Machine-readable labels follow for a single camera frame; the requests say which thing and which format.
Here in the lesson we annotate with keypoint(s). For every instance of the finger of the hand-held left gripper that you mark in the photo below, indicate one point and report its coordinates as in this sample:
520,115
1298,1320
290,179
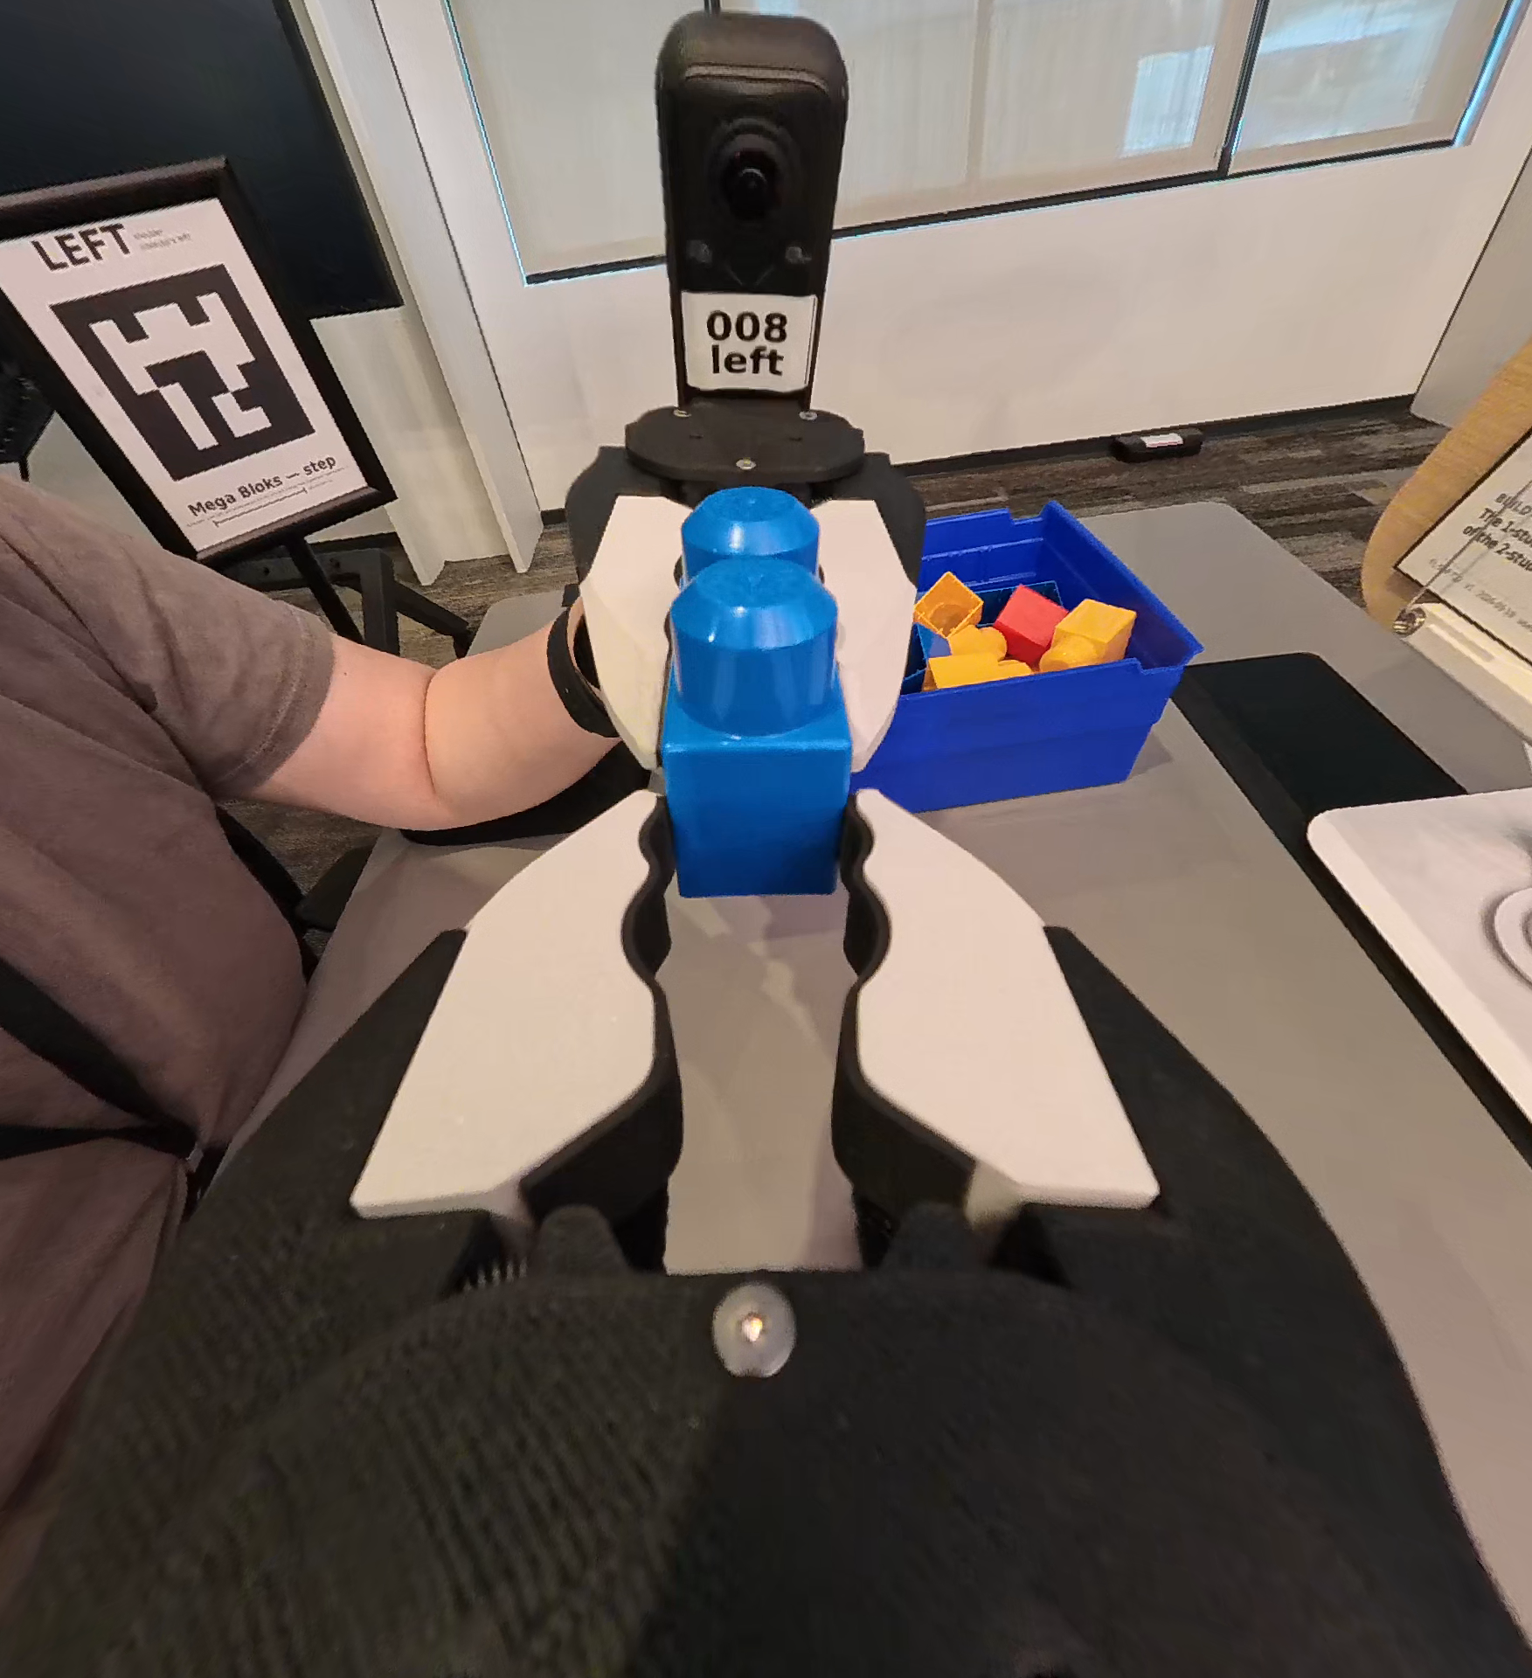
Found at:
875,618
628,618

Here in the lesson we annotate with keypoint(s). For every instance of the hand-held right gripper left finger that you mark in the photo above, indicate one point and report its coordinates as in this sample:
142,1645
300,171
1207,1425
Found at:
531,1036

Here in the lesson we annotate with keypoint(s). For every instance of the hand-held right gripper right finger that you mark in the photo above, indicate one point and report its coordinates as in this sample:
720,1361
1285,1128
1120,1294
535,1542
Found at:
987,1036

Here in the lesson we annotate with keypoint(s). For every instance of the blue plastic bin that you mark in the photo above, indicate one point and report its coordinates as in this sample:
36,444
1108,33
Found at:
1016,747

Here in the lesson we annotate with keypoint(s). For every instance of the heap of toy blocks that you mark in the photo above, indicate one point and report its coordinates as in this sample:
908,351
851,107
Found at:
1081,638

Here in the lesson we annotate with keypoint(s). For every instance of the blue two-stud block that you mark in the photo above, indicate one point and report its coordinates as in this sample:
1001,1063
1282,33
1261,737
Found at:
752,798

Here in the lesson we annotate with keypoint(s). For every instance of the black wristband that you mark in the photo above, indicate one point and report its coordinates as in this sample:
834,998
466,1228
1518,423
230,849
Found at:
571,695

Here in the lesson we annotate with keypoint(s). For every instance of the black sign stand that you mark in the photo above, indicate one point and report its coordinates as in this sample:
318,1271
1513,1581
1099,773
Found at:
359,597

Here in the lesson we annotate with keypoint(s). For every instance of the small black floor device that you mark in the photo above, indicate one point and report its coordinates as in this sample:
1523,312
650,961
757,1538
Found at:
1160,445

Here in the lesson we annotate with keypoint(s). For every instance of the window with blinds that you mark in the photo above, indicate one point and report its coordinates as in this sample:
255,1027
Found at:
975,106

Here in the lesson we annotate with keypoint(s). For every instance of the white stand base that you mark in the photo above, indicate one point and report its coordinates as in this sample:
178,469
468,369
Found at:
1408,919

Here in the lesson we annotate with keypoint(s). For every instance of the black mat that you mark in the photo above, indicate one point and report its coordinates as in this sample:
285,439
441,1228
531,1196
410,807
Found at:
1317,734

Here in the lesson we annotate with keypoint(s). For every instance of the person's brown shirt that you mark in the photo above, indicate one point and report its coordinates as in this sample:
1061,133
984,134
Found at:
82,853

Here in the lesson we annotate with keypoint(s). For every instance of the framed marker sign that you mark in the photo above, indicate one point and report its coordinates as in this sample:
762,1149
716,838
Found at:
97,249

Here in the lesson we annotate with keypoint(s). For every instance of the large dark screen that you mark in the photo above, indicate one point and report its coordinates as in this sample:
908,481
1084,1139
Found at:
123,92

